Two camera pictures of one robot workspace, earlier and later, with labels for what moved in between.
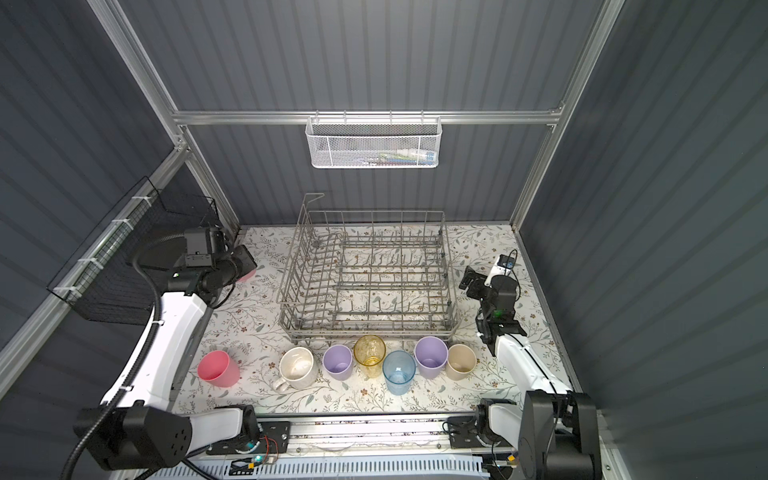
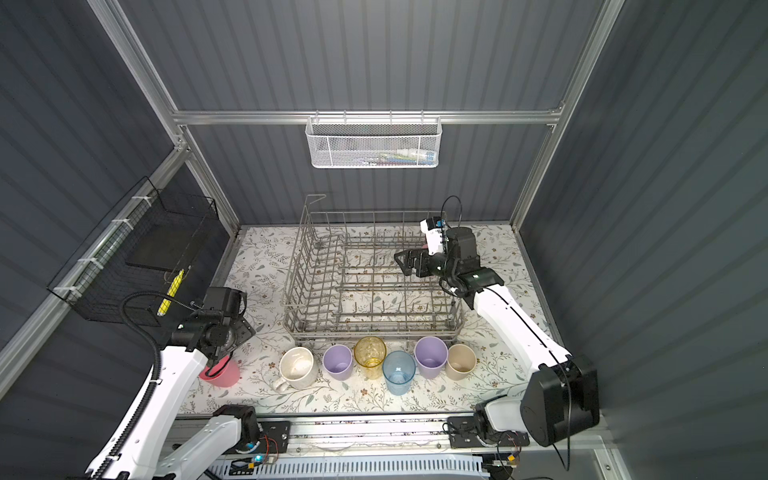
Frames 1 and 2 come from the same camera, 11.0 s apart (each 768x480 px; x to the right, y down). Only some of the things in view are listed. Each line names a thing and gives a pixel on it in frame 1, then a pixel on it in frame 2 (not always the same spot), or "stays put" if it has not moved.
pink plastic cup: [219, 369] stays put
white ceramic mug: [298, 369] stays put
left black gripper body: [235, 264] to [240, 331]
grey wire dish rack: [368, 275] stays put
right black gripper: [479, 283] to [422, 256]
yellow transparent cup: [369, 351] stays put
